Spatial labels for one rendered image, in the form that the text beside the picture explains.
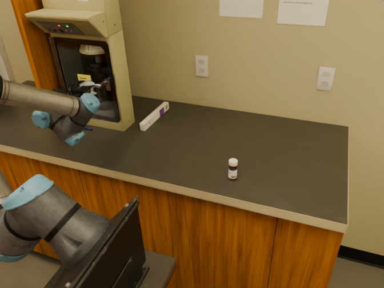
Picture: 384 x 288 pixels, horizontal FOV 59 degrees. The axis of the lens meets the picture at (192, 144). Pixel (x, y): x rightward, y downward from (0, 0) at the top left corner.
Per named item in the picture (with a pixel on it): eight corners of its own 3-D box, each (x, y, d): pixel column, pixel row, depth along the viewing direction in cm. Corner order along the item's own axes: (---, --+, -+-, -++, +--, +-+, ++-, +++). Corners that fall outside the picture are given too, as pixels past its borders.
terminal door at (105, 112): (70, 114, 177) (51, 36, 155) (120, 123, 167) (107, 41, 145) (69, 114, 176) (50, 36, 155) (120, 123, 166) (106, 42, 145)
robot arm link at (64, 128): (84, 132, 126) (61, 112, 125) (68, 151, 131) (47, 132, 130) (94, 126, 133) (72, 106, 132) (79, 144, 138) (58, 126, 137)
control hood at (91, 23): (48, 31, 155) (43, 8, 149) (109, 36, 144) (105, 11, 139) (30, 38, 146) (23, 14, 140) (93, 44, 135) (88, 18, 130)
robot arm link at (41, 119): (44, 135, 130) (27, 119, 129) (63, 122, 138) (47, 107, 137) (50, 123, 125) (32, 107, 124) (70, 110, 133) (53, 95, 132)
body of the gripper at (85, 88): (94, 101, 148) (77, 113, 139) (78, 99, 151) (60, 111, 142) (90, 84, 144) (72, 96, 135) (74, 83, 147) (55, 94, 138)
